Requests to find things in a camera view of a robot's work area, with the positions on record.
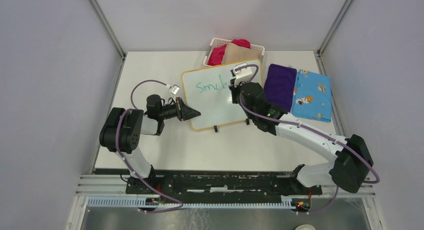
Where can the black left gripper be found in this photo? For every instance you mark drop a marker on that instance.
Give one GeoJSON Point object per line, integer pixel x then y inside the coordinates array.
{"type": "Point", "coordinates": [184, 113]}

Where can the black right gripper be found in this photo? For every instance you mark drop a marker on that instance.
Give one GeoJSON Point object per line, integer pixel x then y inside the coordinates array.
{"type": "Point", "coordinates": [234, 90]}

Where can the yellow framed whiteboard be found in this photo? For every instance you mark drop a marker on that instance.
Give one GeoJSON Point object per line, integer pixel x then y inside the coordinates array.
{"type": "Point", "coordinates": [207, 91]}

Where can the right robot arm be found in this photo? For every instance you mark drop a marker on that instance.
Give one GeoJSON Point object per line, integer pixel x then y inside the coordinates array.
{"type": "Point", "coordinates": [349, 163]}

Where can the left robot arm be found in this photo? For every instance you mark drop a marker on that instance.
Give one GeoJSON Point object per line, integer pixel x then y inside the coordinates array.
{"type": "Point", "coordinates": [122, 130]}

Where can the beige cloth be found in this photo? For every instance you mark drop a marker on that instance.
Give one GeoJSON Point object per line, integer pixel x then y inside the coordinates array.
{"type": "Point", "coordinates": [234, 53]}

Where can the red cloth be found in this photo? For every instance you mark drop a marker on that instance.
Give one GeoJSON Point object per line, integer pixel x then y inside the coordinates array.
{"type": "Point", "coordinates": [216, 55]}

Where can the purple towel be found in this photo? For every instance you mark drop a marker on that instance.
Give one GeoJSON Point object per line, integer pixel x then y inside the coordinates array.
{"type": "Point", "coordinates": [279, 86]}

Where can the white plastic basket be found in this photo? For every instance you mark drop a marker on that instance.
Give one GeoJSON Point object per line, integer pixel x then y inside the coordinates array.
{"type": "Point", "coordinates": [253, 46]}

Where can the blue patterned cloth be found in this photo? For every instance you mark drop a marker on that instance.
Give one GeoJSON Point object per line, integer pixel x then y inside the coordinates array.
{"type": "Point", "coordinates": [312, 96]}

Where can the white round object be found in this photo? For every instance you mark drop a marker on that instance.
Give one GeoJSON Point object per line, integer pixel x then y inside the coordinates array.
{"type": "Point", "coordinates": [305, 227]}

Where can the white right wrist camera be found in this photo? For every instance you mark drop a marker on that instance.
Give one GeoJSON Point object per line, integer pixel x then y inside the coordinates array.
{"type": "Point", "coordinates": [243, 73]}

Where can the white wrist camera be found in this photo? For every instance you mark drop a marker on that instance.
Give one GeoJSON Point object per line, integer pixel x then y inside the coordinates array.
{"type": "Point", "coordinates": [243, 73]}
{"type": "Point", "coordinates": [173, 90]}

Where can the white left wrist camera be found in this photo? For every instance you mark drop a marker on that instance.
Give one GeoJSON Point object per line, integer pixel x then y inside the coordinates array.
{"type": "Point", "coordinates": [173, 90]}

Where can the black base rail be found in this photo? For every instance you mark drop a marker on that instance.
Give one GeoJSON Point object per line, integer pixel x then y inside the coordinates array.
{"type": "Point", "coordinates": [228, 187]}

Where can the white cable duct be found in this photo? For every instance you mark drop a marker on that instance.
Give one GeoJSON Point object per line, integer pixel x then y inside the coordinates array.
{"type": "Point", "coordinates": [147, 203]}

